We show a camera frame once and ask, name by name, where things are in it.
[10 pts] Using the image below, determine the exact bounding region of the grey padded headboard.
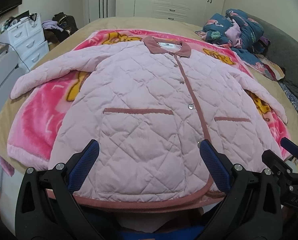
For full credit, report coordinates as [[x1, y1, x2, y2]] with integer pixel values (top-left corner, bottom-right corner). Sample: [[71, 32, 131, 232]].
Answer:
[[249, 15, 298, 113]]

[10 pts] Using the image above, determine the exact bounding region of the blue flamingo print quilt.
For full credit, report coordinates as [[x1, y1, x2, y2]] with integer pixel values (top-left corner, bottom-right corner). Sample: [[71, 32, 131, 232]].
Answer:
[[196, 9, 285, 81]]

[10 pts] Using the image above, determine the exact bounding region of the purple clothes pile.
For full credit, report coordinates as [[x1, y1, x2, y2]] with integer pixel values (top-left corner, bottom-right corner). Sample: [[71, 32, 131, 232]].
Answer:
[[41, 20, 63, 32]]

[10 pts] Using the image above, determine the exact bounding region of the pink quilted jacket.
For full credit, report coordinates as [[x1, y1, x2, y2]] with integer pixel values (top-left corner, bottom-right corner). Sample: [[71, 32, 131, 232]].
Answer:
[[10, 36, 287, 209]]

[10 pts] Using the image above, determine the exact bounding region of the pink cartoon bear blanket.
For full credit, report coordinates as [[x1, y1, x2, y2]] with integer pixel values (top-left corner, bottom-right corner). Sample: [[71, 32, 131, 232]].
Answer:
[[7, 29, 292, 173]]

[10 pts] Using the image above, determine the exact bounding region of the white drawer cabinet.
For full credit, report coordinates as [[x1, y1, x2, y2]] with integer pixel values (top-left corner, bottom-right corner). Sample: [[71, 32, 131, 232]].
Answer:
[[0, 14, 49, 73]]

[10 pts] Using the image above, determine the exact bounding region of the beige bed cover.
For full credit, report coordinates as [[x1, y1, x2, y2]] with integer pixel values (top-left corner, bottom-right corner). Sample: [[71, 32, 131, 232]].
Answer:
[[0, 17, 298, 176]]

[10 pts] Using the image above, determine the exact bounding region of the black bag on floor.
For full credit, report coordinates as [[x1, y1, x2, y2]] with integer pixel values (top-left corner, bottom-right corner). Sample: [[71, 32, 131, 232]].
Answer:
[[52, 12, 78, 42]]

